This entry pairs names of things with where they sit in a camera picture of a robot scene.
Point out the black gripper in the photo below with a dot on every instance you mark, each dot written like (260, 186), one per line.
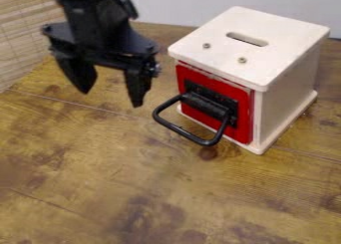
(97, 37)

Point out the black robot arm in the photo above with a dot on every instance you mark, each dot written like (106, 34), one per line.
(97, 38)

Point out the black metal drawer handle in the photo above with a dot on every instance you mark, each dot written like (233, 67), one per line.
(211, 104)

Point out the red wooden drawer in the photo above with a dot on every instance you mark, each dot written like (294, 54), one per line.
(228, 96)

